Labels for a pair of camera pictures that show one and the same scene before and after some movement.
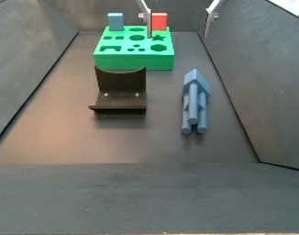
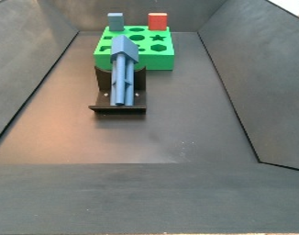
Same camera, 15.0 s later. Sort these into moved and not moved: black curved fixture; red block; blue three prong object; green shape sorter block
Moved: blue three prong object
Not moved: green shape sorter block; black curved fixture; red block
